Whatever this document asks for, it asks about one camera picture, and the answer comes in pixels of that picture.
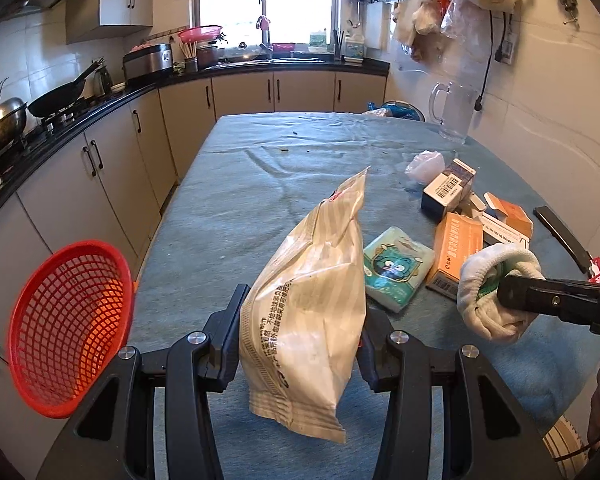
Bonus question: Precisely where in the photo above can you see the red plastic mesh basket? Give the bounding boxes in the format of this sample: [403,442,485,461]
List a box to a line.
[7,240,135,419]

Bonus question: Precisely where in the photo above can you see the knotted clear plastic bag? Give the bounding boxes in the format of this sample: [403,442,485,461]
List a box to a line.
[405,151,445,185]

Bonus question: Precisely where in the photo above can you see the blue white medicine box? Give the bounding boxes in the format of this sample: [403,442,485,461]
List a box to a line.
[420,158,477,223]

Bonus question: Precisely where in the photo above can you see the long white medicine box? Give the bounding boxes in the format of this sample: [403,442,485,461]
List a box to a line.
[469,193,530,249]

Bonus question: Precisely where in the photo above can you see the white sock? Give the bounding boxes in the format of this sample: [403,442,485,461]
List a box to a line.
[456,243,544,344]

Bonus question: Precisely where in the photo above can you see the silver rice cooker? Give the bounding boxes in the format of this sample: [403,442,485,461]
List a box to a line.
[122,44,173,81]

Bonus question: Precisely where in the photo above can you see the beige striped snack bag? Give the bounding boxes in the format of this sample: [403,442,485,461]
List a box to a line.
[239,171,367,443]

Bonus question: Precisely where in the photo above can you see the black wok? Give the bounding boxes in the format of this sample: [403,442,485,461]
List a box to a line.
[28,58,104,118]

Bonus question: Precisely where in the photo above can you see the red snack packet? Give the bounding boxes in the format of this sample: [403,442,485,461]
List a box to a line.
[588,257,600,284]

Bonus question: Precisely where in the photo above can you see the blue bag behind table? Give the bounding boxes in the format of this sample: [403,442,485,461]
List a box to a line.
[364,101,425,122]

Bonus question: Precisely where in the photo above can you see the steel pot with lid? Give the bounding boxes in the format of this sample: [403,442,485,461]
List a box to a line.
[0,79,27,151]

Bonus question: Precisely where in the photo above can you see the green tissue packet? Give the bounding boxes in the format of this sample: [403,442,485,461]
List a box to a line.
[363,226,434,313]

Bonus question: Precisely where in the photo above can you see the grey-green table cloth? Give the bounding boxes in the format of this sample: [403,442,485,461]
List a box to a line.
[130,114,600,479]

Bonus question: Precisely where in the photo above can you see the torn orange carton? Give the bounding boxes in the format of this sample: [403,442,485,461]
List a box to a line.
[483,192,534,240]

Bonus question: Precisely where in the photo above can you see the kitchen faucet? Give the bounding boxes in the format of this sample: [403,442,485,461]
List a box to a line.
[256,15,273,58]

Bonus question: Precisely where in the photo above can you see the clear glass pitcher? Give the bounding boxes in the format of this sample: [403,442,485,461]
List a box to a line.
[428,81,479,144]

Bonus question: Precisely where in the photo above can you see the upper kitchen cabinets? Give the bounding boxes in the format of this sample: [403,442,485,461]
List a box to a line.
[65,0,154,44]

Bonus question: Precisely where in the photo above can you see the kitchen cabinets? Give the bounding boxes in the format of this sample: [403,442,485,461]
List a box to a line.
[0,66,390,461]
[65,0,154,44]

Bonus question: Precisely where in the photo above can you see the lower kitchen cabinets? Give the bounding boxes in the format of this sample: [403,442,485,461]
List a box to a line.
[0,66,390,461]

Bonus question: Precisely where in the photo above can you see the long orange medicine box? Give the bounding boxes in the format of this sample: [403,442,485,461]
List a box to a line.
[425,212,483,300]

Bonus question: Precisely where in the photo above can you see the black hanging power cable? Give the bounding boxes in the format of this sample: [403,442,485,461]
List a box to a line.
[473,8,496,113]

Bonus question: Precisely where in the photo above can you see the hanging bag of goods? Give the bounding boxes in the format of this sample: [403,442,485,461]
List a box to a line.
[392,0,519,62]

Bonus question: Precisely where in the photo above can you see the pink colander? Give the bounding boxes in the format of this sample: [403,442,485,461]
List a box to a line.
[178,25,222,44]

